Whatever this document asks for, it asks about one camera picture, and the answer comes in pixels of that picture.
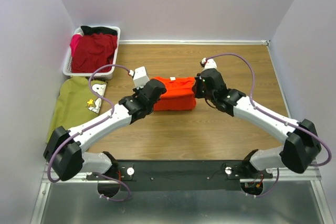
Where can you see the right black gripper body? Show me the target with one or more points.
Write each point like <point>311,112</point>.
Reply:
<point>199,85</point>

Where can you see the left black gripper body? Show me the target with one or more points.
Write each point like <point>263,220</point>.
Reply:
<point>158,87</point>

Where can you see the orange t shirt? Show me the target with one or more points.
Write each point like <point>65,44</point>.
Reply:
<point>179,95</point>

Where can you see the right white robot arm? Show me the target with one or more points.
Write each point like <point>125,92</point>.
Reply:
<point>298,144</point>

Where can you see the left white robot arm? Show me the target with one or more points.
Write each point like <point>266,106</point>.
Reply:
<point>66,151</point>

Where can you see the olive green snoopy t shirt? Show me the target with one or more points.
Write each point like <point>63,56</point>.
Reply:
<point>77,103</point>

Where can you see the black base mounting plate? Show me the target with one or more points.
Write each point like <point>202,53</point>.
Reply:
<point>173,175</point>

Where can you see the dark red t shirt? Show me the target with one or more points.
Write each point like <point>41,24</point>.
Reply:
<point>93,52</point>

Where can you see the black t shirt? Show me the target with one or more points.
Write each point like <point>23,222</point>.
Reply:
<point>87,30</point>

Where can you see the pink t shirt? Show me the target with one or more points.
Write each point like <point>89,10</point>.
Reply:
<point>74,42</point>

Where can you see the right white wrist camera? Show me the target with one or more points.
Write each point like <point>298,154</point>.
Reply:
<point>208,63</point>

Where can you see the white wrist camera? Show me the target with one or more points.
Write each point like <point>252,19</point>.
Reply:
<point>208,63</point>
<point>139,76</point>

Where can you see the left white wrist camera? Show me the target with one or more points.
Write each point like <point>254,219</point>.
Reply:
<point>139,76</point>

